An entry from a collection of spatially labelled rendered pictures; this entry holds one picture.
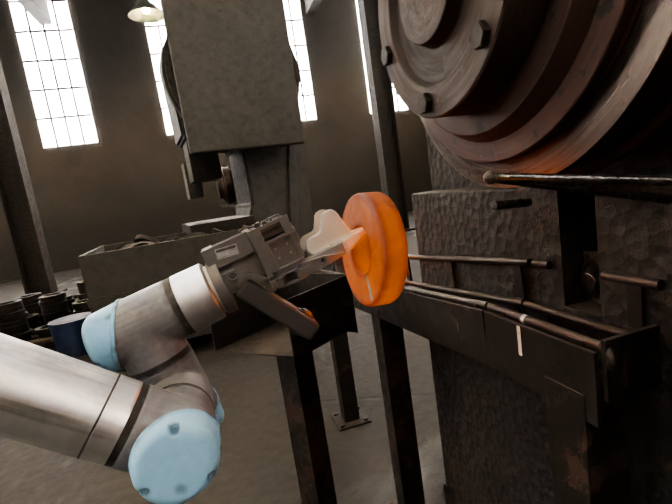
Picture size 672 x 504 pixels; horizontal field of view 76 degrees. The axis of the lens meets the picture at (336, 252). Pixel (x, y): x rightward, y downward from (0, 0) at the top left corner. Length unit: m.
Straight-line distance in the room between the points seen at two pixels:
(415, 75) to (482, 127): 0.12
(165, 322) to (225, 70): 2.73
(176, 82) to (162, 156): 7.50
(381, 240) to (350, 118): 10.71
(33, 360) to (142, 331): 0.13
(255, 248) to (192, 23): 2.78
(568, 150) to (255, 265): 0.37
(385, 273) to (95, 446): 0.34
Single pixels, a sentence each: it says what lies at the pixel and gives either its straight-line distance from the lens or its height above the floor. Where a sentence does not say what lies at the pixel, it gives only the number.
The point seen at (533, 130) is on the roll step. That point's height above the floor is 0.94.
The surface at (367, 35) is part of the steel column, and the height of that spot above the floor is 3.23.
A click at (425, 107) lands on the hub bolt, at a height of 0.99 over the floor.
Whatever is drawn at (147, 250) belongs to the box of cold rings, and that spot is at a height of 0.71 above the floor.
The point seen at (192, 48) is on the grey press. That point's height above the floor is 1.91.
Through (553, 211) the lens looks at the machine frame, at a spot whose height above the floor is 0.84.
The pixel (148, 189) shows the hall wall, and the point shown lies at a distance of 10.55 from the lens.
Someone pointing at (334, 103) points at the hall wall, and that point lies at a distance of 11.16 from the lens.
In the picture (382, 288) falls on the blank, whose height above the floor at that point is 0.78.
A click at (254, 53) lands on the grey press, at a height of 1.88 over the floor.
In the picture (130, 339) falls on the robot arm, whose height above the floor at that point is 0.78.
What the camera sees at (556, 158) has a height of 0.91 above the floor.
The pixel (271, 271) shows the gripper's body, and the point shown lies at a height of 0.82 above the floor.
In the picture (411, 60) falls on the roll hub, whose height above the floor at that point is 1.06.
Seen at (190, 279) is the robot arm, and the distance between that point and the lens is 0.53.
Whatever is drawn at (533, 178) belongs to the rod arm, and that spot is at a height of 0.89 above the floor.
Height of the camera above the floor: 0.91
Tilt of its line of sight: 8 degrees down
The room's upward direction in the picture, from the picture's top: 8 degrees counter-clockwise
